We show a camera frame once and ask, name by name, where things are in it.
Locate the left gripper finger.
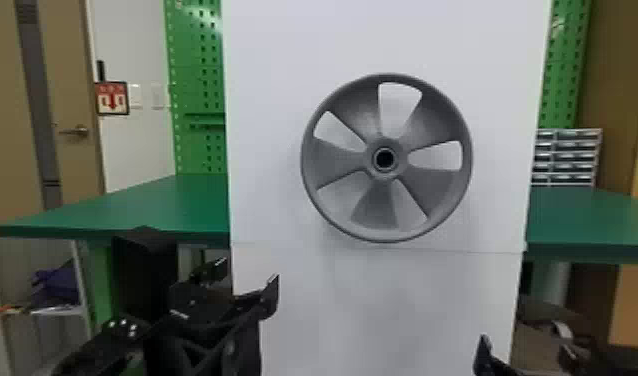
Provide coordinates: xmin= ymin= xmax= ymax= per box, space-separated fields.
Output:
xmin=187 ymin=255 xmax=231 ymax=288
xmin=234 ymin=273 xmax=281 ymax=322

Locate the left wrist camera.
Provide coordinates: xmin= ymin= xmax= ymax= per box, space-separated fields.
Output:
xmin=110 ymin=226 xmax=180 ymax=323

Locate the metal door handle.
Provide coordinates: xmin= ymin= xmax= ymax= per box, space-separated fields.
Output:
xmin=58 ymin=124 xmax=91 ymax=139

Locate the grey wheel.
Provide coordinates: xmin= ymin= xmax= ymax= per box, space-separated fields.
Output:
xmin=299 ymin=72 xmax=475 ymax=244

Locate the white panel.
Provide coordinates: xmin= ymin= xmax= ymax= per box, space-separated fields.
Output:
xmin=221 ymin=0 xmax=554 ymax=376

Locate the brown door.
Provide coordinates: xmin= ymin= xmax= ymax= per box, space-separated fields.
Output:
xmin=37 ymin=0 xmax=107 ymax=206

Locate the white drawer cabinet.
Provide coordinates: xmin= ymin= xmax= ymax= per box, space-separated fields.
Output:
xmin=530 ymin=127 xmax=604 ymax=188

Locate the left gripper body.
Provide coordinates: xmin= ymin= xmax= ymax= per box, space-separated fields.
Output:
xmin=141 ymin=282 xmax=264 ymax=376

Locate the red and white sign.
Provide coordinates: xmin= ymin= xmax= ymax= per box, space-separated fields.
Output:
xmin=93 ymin=80 xmax=131 ymax=117

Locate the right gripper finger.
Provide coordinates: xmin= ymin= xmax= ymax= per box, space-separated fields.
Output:
xmin=557 ymin=342 xmax=597 ymax=376
xmin=472 ymin=333 xmax=518 ymax=376

